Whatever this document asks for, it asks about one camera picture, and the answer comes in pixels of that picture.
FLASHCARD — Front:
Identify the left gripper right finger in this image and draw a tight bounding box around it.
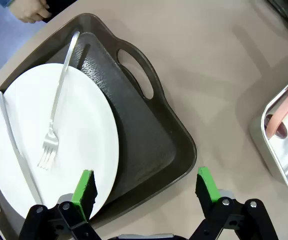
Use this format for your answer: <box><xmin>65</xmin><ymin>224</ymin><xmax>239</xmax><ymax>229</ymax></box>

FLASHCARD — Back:
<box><xmin>188</xmin><ymin>166</ymin><xmax>279</xmax><ymax>240</ymax></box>

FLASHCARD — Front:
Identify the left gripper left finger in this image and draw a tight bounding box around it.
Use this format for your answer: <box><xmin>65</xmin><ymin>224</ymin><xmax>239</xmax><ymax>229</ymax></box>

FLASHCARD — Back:
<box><xmin>18</xmin><ymin>169</ymin><xmax>102</xmax><ymax>240</ymax></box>

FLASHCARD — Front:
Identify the dark grey handled serving tray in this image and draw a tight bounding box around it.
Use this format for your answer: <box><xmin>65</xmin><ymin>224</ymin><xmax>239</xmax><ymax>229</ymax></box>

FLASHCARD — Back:
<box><xmin>0</xmin><ymin>12</ymin><xmax>197</xmax><ymax>240</ymax></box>

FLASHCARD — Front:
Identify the silver metal fork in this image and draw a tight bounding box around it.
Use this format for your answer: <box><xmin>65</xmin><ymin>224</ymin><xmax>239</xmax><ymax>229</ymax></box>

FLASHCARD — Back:
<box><xmin>37</xmin><ymin>31</ymin><xmax>81</xmax><ymax>170</ymax></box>

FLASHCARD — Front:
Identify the silver metal knife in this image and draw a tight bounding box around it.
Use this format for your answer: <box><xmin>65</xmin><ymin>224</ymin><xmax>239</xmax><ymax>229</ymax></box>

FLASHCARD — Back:
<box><xmin>0</xmin><ymin>91</ymin><xmax>44</xmax><ymax>207</ymax></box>

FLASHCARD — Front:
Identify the white round dinner plate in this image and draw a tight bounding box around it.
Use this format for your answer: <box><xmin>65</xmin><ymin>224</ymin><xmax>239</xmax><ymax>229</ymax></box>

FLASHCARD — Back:
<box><xmin>0</xmin><ymin>62</ymin><xmax>120</xmax><ymax>220</ymax></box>

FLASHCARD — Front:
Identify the person's right hand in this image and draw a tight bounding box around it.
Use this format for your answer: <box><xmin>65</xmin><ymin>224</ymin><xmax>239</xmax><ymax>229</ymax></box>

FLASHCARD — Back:
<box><xmin>8</xmin><ymin>0</ymin><xmax>51</xmax><ymax>25</ymax></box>

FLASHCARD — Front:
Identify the rectangular stainless steel container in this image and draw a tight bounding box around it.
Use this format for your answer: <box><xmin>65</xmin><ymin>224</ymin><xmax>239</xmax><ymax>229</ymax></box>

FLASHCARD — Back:
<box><xmin>249</xmin><ymin>74</ymin><xmax>288</xmax><ymax>194</ymax></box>

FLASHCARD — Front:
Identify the pink lint roller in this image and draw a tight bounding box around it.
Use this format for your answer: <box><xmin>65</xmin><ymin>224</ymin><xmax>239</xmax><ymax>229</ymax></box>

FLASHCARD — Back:
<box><xmin>265</xmin><ymin>74</ymin><xmax>288</xmax><ymax>141</ymax></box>

